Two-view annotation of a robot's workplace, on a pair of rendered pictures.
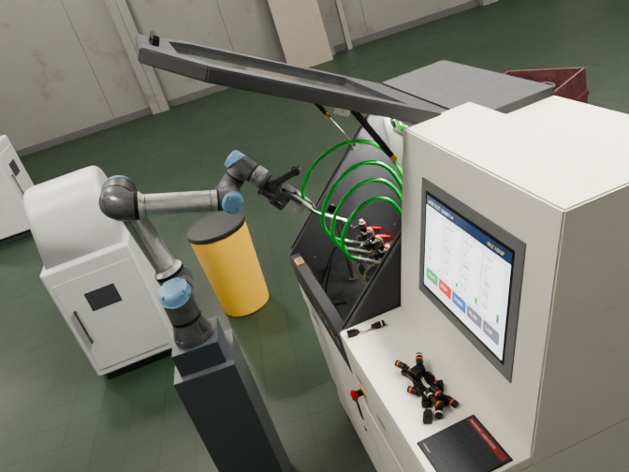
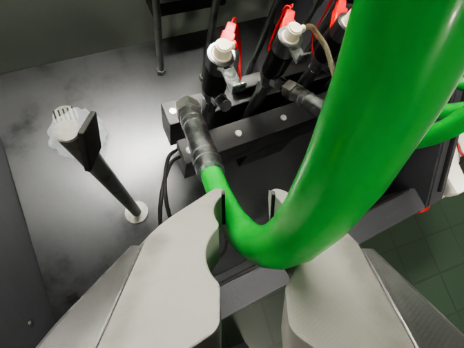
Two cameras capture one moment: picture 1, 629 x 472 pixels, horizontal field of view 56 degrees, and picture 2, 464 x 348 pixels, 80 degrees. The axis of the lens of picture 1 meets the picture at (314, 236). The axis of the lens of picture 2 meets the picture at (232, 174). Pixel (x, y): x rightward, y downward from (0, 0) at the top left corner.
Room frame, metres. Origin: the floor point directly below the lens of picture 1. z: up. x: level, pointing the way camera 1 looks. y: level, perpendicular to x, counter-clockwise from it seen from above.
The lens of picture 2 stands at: (2.01, -0.01, 1.35)
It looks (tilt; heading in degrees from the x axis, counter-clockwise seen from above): 70 degrees down; 221
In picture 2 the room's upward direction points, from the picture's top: 35 degrees clockwise
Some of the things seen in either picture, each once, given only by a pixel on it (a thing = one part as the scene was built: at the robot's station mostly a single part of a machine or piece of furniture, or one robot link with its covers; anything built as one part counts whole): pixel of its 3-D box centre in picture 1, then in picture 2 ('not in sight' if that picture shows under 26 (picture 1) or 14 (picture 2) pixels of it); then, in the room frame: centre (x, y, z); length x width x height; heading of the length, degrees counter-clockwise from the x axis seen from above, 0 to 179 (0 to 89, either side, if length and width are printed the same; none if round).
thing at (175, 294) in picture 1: (178, 300); not in sight; (1.91, 0.55, 1.07); 0.13 x 0.12 x 0.14; 5
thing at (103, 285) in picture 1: (103, 267); not in sight; (3.45, 1.34, 0.62); 0.72 x 0.57 x 1.24; 3
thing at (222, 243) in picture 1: (231, 264); not in sight; (3.52, 0.59, 0.31); 0.40 x 0.40 x 0.63
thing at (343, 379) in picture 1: (345, 387); not in sight; (1.89, 0.07, 0.44); 0.65 x 0.02 x 0.68; 9
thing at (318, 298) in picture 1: (321, 303); (253, 273); (1.89, 0.05, 0.87); 0.62 x 0.04 x 0.16; 9
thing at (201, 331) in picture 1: (189, 325); not in sight; (1.91, 0.55, 0.95); 0.15 x 0.15 x 0.10
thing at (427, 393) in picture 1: (422, 383); not in sight; (1.18, -0.15, 1.01); 0.23 x 0.11 x 0.06; 9
